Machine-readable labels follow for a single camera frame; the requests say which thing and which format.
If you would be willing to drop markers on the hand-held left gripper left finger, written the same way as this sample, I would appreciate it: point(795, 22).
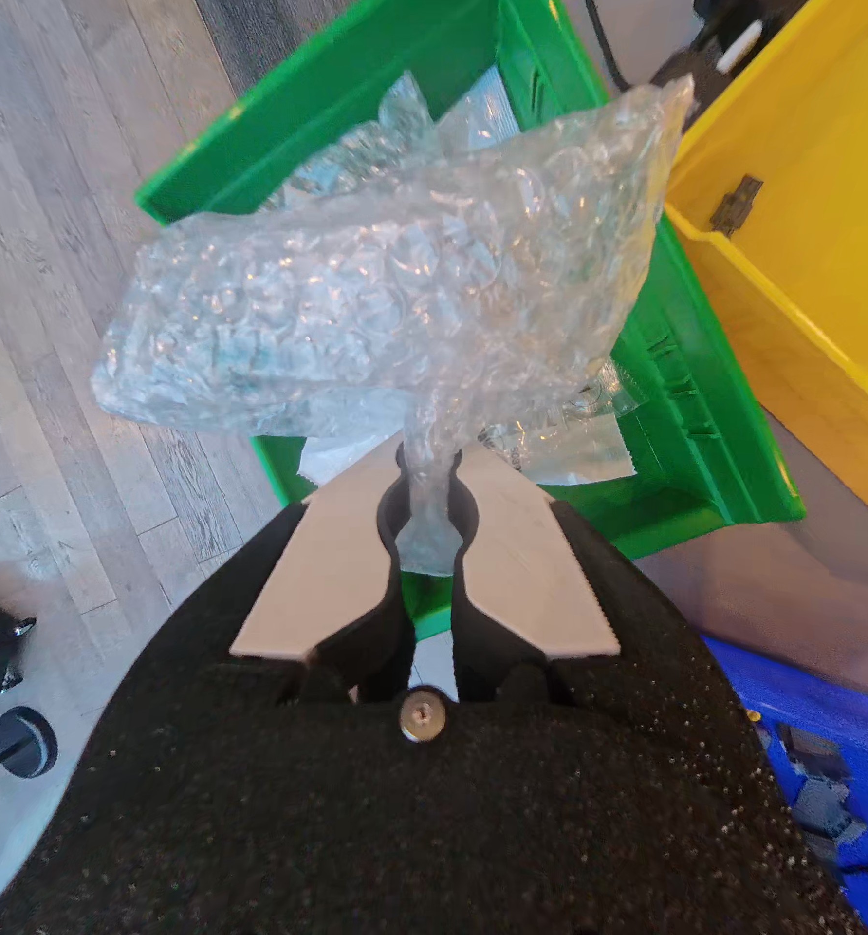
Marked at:
point(324, 570)

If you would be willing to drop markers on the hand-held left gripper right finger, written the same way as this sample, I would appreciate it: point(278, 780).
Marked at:
point(536, 570)

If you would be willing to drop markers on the green bin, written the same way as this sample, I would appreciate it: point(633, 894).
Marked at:
point(697, 439)

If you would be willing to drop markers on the clear bubble wrap sheet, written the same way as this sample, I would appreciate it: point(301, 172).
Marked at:
point(405, 292)

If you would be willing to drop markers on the dark grey link piece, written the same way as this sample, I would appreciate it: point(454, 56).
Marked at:
point(736, 205)

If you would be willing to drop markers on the grey desk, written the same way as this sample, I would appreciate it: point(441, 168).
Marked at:
point(784, 570)

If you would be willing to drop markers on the clear plastic bag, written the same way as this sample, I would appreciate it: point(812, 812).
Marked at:
point(565, 431)

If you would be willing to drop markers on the blue box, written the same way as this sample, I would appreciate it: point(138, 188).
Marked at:
point(828, 701)

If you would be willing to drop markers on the wide yellow bin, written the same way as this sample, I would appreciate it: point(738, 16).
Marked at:
point(828, 263)

